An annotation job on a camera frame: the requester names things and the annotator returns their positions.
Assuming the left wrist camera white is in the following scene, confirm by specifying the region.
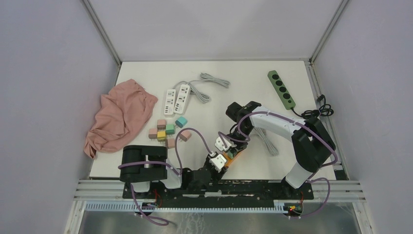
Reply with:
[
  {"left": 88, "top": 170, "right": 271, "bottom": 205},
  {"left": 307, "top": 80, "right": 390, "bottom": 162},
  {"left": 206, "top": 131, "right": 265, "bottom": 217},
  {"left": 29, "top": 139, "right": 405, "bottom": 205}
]
[{"left": 208, "top": 152, "right": 227, "bottom": 172}]

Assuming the white slim power strip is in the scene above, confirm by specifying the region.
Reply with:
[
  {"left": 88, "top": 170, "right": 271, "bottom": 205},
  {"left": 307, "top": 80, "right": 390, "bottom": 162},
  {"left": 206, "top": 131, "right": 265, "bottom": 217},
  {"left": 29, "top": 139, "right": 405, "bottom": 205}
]
[{"left": 173, "top": 84, "right": 191, "bottom": 115}]

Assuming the pink adapter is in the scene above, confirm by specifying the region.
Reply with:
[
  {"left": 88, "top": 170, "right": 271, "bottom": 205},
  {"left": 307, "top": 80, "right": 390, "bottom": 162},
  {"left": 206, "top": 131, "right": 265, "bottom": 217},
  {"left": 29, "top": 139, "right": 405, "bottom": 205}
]
[{"left": 165, "top": 138, "right": 176, "bottom": 149}]

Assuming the green USB adapter plug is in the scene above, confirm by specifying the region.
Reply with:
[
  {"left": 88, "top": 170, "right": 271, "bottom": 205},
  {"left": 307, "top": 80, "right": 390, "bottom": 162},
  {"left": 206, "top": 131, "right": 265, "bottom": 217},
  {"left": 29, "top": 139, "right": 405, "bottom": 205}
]
[{"left": 165, "top": 124, "right": 175, "bottom": 136}]

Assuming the yellow adapter plug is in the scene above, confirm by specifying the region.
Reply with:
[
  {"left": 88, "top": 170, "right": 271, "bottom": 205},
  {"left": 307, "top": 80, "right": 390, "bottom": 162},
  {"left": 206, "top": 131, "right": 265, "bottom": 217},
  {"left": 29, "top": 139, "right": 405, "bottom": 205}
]
[{"left": 156, "top": 131, "right": 167, "bottom": 142}]

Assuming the black coiled cable with plug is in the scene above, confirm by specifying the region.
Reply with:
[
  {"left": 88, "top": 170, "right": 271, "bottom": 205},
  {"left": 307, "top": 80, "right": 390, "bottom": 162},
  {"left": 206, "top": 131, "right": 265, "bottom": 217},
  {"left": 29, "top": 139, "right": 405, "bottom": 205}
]
[{"left": 292, "top": 94, "right": 335, "bottom": 121}]

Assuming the green adapter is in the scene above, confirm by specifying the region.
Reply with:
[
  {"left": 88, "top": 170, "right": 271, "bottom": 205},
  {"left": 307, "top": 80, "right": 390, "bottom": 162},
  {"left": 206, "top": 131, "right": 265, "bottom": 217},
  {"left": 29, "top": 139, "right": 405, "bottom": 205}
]
[{"left": 227, "top": 151, "right": 237, "bottom": 159}]

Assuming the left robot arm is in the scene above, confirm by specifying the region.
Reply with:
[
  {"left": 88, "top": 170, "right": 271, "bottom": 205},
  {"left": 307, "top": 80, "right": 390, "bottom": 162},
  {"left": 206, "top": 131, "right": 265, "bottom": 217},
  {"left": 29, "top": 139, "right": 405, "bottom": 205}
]
[{"left": 118, "top": 145, "right": 228, "bottom": 198}]

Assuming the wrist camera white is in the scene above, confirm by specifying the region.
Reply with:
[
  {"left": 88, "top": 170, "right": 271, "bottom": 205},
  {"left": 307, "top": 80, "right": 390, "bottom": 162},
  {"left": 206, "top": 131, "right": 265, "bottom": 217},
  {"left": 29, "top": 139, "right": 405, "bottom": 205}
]
[
  {"left": 208, "top": 152, "right": 227, "bottom": 172},
  {"left": 214, "top": 132, "right": 236, "bottom": 152}
]

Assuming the pink adapter plug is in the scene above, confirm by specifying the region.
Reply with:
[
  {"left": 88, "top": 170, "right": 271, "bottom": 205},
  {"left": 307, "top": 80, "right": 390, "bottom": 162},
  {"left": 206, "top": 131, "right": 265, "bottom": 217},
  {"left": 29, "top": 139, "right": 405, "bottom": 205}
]
[
  {"left": 148, "top": 128, "right": 158, "bottom": 140},
  {"left": 156, "top": 119, "right": 167, "bottom": 131},
  {"left": 178, "top": 130, "right": 192, "bottom": 142}
]

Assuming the green power strip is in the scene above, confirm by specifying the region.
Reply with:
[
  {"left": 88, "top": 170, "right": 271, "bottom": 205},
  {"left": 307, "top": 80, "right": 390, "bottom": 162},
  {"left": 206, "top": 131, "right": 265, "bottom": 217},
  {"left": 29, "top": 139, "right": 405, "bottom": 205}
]
[{"left": 267, "top": 70, "right": 296, "bottom": 110}]

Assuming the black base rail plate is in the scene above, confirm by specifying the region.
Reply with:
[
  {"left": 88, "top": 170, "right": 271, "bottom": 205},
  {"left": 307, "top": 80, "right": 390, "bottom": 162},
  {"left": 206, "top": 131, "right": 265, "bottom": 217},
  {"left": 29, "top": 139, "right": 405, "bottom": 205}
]
[{"left": 122, "top": 179, "right": 314, "bottom": 208}]

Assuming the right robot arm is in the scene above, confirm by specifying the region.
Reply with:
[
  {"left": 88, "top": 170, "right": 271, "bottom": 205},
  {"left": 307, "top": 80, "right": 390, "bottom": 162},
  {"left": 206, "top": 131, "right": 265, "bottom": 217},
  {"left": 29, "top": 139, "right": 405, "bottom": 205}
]
[{"left": 216, "top": 101, "right": 338, "bottom": 199}]

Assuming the pink cloth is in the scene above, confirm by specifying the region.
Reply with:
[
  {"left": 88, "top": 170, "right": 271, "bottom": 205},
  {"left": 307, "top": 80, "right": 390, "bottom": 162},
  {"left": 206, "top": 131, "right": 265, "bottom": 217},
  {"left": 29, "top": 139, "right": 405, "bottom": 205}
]
[{"left": 83, "top": 79, "right": 158, "bottom": 159}]

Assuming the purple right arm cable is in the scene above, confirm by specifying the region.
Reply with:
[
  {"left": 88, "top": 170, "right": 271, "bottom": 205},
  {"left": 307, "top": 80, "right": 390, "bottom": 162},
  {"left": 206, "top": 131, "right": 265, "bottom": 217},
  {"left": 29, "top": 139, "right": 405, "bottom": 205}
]
[{"left": 218, "top": 111, "right": 339, "bottom": 219}]

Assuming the white USB power strip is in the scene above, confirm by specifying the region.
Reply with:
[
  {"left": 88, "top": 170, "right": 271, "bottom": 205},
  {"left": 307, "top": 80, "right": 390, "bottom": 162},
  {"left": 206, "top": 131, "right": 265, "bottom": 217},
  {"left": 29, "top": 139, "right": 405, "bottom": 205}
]
[{"left": 163, "top": 89, "right": 176, "bottom": 117}]

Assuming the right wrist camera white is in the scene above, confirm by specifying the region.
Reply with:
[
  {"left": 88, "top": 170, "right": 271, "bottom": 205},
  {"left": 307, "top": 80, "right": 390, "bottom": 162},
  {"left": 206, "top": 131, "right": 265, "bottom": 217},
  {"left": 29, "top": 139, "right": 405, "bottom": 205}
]
[{"left": 214, "top": 132, "right": 236, "bottom": 152}]

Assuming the grey coiled cable right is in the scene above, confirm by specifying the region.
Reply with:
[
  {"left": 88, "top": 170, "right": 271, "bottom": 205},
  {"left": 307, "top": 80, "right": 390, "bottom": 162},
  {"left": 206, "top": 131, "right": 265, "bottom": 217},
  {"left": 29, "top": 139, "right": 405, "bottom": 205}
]
[{"left": 255, "top": 127, "right": 280, "bottom": 157}]

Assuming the teal USB adapter plug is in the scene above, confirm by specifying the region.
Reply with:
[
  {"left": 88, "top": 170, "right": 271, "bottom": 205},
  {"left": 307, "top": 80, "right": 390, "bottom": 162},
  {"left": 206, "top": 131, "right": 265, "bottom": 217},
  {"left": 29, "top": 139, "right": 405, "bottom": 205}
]
[{"left": 175, "top": 116, "right": 188, "bottom": 128}]

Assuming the grey coiled strip cable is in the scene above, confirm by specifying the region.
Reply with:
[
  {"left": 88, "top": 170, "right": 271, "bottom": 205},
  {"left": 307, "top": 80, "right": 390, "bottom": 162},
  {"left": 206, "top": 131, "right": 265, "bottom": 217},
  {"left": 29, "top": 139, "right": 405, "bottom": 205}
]
[{"left": 172, "top": 80, "right": 211, "bottom": 104}]

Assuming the orange power strip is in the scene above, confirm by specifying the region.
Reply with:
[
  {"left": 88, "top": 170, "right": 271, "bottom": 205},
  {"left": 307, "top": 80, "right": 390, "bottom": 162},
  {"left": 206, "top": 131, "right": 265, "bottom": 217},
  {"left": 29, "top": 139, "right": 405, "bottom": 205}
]
[{"left": 223, "top": 151, "right": 242, "bottom": 168}]

